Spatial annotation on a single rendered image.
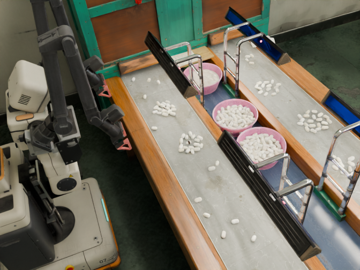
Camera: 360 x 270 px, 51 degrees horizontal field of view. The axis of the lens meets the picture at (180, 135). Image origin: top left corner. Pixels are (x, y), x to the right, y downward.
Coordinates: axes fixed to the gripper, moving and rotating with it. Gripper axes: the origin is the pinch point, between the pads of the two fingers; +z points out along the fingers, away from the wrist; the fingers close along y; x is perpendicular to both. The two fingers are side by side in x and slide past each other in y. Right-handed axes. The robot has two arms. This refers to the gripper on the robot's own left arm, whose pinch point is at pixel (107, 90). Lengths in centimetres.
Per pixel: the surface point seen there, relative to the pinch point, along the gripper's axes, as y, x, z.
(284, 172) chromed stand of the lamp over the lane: -90, -51, 25
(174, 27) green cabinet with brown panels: 49, -51, 27
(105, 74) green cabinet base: 45.1, 5.2, 19.6
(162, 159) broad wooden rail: -41.1, -3.5, 28.0
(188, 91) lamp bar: -31.2, -36.8, 9.2
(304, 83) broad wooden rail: -20, -94, 74
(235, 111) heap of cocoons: -21, -50, 55
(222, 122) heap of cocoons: -26, -40, 49
